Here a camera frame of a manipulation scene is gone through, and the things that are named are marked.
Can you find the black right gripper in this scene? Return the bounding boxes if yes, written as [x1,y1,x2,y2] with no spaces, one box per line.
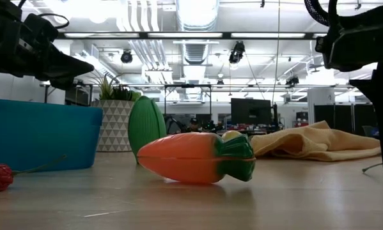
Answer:
[315,4,383,179]

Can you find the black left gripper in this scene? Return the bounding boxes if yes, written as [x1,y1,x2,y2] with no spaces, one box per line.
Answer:
[0,0,95,91]

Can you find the green ribbed toy vegetable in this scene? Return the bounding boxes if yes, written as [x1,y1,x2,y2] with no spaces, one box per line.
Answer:
[128,95,168,164]

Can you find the orange toy carrot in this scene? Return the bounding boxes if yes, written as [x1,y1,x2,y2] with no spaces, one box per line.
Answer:
[136,132,256,185]

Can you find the yellow toy lemon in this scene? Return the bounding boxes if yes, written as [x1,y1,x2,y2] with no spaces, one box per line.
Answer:
[221,130,243,142]

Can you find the teal plastic tupperware container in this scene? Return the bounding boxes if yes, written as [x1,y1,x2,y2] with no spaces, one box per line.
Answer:
[0,98,104,173]

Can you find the black room partition panels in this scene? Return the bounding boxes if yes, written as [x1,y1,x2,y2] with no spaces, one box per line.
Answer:
[314,103,378,135]

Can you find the black hanging spotlight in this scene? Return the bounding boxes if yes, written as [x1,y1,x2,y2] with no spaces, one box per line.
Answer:
[228,40,246,65]
[285,75,301,87]
[120,49,134,65]

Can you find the succulent in white patterned pot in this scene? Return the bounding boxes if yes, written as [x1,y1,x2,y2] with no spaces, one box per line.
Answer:
[90,73,143,153]

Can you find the orange waffle cloth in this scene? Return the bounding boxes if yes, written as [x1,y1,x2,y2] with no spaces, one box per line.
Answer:
[250,120,382,162]

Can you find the large black monitor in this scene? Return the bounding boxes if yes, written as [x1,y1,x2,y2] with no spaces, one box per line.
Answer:
[231,98,272,126]

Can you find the person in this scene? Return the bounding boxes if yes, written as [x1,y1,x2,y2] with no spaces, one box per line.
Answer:
[189,117,201,132]

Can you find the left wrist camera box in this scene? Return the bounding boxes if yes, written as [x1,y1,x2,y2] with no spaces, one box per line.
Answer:
[23,12,71,44]

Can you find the black metal rig frame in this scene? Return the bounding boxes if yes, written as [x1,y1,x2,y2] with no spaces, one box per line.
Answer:
[56,31,328,41]

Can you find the silver ceiling air duct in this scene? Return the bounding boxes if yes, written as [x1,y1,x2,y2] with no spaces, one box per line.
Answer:
[175,0,220,65]

